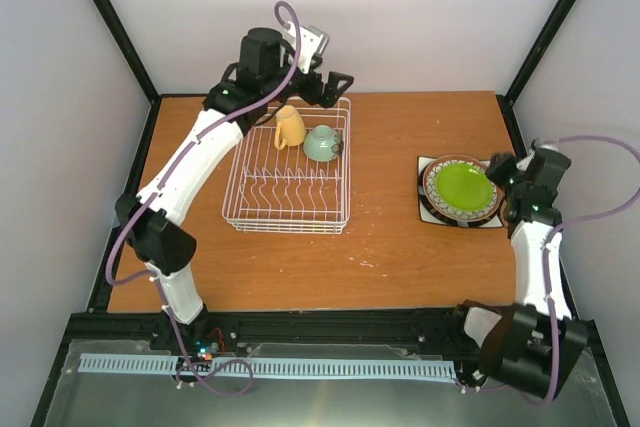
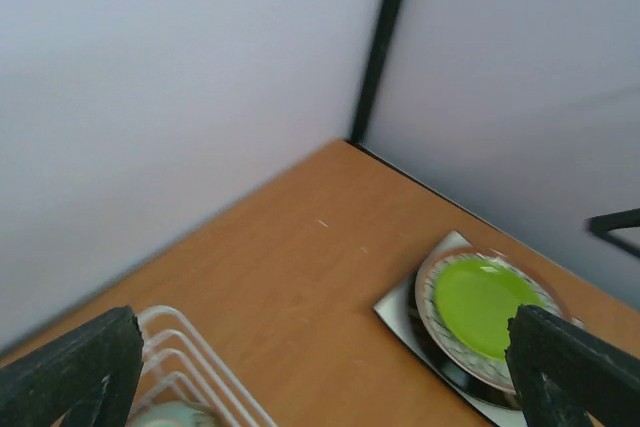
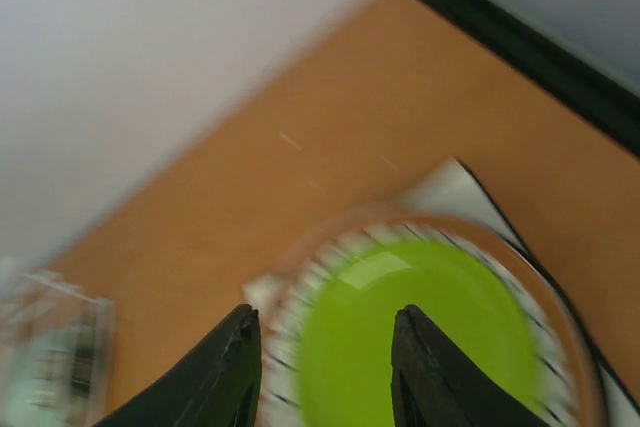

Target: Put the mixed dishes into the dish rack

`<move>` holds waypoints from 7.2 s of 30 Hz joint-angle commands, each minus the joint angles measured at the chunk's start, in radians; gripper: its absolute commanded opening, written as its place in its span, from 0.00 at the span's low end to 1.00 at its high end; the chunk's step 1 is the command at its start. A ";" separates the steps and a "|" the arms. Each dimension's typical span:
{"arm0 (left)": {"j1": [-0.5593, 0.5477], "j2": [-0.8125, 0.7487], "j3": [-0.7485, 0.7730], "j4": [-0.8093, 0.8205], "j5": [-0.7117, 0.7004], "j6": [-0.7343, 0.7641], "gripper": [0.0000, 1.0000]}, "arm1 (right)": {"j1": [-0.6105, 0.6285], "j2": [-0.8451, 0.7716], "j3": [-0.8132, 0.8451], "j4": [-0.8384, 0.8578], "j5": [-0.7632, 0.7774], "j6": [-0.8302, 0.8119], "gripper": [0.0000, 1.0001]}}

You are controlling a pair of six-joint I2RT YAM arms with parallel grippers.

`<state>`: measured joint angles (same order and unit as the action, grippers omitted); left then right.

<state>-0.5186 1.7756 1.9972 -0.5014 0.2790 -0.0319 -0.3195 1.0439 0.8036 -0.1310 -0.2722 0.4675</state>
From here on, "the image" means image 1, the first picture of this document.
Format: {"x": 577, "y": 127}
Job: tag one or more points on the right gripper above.
{"x": 495, "y": 170}

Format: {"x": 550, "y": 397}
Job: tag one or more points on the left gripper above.
{"x": 328, "y": 97}

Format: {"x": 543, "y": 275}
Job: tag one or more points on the lime green plate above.
{"x": 463, "y": 186}

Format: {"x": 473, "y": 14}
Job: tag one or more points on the light green floral bowl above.
{"x": 323, "y": 144}

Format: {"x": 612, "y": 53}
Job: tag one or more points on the yellow mug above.
{"x": 290, "y": 130}

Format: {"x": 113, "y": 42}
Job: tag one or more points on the orange rimmed floral plate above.
{"x": 427, "y": 182}

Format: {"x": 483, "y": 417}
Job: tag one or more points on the white wire dish rack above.
{"x": 283, "y": 191}

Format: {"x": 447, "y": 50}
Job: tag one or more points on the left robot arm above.
{"x": 273, "y": 65}

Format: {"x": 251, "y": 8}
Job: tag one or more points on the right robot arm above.
{"x": 533, "y": 344}

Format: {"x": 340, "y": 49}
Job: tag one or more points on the white square plate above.
{"x": 425, "y": 167}

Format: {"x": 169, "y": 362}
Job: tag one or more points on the metal floor sheet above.
{"x": 104, "y": 399}

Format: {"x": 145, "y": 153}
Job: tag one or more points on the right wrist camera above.
{"x": 539, "y": 149}

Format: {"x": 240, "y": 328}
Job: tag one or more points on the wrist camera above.
{"x": 311, "y": 43}
{"x": 539, "y": 149}

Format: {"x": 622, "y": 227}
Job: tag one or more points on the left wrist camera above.
{"x": 311, "y": 43}

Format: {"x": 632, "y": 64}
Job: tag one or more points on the right black frame post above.
{"x": 548, "y": 32}

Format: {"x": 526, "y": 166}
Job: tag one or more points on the black frame post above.
{"x": 123, "y": 41}
{"x": 548, "y": 32}

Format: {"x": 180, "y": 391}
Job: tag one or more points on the left black frame post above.
{"x": 123, "y": 41}

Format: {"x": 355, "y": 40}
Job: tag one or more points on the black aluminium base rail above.
{"x": 428, "y": 331}

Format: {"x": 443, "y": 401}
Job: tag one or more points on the light blue cable duct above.
{"x": 274, "y": 368}

